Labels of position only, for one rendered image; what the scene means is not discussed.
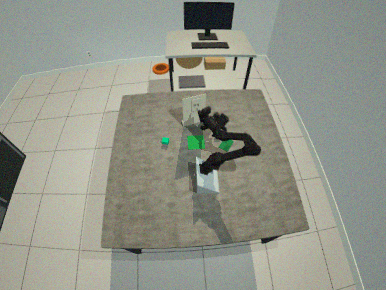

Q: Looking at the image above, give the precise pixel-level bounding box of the green block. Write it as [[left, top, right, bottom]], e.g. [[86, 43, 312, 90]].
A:
[[162, 137, 169, 145]]

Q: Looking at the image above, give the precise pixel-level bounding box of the beige panel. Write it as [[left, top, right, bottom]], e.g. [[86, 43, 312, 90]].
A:
[[181, 94, 206, 126]]

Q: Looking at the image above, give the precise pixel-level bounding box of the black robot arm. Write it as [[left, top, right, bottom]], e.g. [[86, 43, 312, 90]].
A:
[[199, 112, 261, 176]]

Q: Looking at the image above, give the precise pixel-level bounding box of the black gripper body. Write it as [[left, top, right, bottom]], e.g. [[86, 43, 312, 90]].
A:
[[201, 106, 216, 130]]

